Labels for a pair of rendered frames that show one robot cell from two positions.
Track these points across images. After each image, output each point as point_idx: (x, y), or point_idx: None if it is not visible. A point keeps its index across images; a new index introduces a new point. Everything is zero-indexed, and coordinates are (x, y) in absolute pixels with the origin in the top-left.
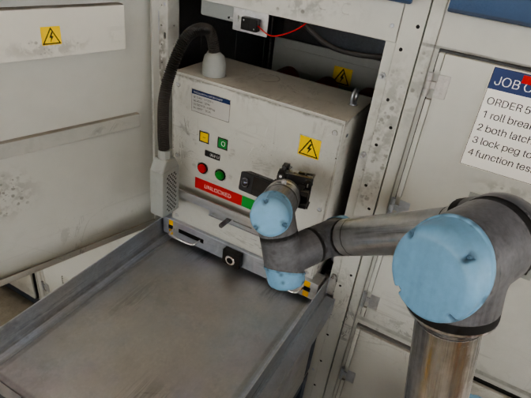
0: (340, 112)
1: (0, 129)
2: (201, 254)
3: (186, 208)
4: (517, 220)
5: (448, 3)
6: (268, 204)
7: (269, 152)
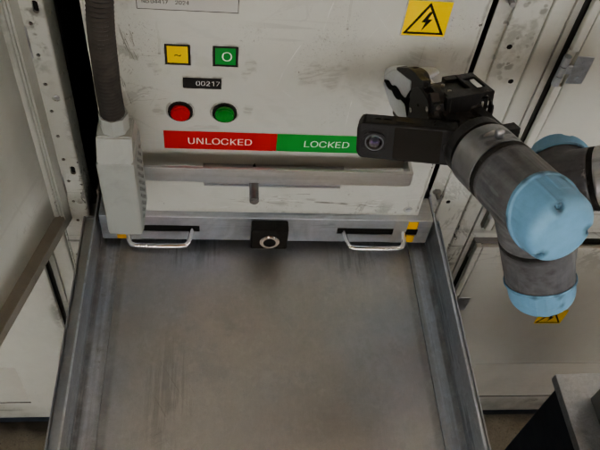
0: None
1: None
2: (198, 247)
3: (149, 187)
4: None
5: None
6: (566, 212)
7: (337, 47)
